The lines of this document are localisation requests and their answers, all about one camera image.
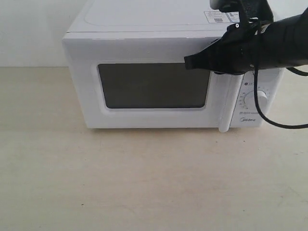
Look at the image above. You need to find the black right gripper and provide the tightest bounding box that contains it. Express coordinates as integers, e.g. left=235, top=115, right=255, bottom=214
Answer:
left=184, top=24, right=274, bottom=75

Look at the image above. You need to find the white microwave door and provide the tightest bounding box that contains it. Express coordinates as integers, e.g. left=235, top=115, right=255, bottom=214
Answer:
left=62, top=35, right=243, bottom=131

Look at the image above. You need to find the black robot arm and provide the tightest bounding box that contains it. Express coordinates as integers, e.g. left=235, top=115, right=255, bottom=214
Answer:
left=184, top=11, right=308, bottom=75

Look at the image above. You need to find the white printed paper label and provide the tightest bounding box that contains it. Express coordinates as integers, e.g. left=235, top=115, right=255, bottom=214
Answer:
left=204, top=10, right=240, bottom=24

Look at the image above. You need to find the white microwave oven body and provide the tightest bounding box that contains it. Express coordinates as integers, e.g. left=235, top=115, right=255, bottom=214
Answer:
left=66, top=0, right=285, bottom=128

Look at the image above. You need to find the lower white timer knob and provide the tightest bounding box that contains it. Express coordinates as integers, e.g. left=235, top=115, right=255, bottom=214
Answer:
left=244, top=90, right=268, bottom=109

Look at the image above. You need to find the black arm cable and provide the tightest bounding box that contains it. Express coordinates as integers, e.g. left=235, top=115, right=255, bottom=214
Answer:
left=250, top=64, right=308, bottom=130

